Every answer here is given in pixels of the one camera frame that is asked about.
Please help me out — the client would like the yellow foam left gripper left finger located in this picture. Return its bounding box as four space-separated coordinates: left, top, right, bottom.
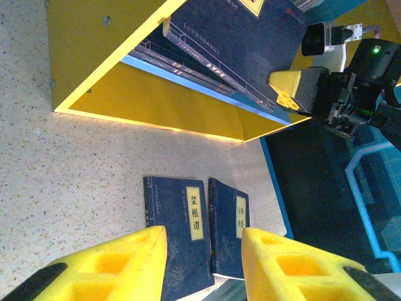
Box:
0 224 168 301

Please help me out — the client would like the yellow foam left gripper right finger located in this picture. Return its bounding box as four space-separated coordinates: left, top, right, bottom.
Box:
240 226 401 301

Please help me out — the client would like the navy book Mengxi Bitan label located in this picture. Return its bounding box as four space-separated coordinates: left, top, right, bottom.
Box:
162 0 310 114

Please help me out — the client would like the navy book Caigentan label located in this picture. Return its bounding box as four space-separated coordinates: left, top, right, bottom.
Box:
143 175 216 301

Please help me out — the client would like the navy book Shijing label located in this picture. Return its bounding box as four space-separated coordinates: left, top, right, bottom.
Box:
207 177 251 280

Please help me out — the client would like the navy book Tangshi label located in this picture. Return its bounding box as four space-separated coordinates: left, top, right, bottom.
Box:
142 33 270 109

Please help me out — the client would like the navy book yellow label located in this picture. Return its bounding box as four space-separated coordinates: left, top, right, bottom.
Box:
127 46 239 97

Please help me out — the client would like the yellow pink blue bookshelf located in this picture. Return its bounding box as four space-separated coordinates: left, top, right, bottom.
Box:
46 0 401 144

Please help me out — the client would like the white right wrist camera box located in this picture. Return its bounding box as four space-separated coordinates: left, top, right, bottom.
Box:
301 22 364 73

